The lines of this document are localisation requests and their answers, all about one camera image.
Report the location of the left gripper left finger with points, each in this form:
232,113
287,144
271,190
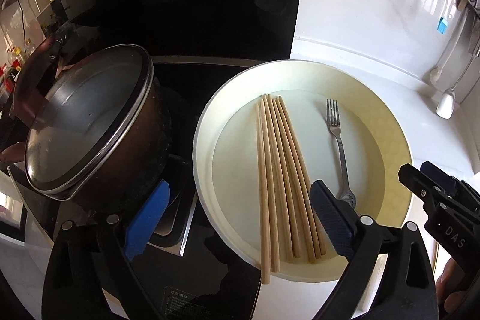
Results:
84,256

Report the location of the wooden chopstick in basin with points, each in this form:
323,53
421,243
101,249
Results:
272,207
280,186
290,206
308,241
302,175
263,204

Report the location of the dark brown cooking pot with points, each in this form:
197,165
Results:
139,155

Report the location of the steel fork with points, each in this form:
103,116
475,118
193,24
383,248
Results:
334,126

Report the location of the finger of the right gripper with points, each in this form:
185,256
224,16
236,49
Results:
444,181
419,184

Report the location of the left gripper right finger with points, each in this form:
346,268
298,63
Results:
406,290

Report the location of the white oval basin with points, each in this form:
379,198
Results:
225,163

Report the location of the glass pot lid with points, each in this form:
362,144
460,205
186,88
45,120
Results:
87,113

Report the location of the blue silicone brush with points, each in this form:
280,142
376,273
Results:
443,20

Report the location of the steel spatula hanging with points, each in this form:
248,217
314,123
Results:
446,105

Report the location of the black induction cooktop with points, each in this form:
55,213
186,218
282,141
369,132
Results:
186,269

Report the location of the person's right hand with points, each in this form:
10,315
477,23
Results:
448,294

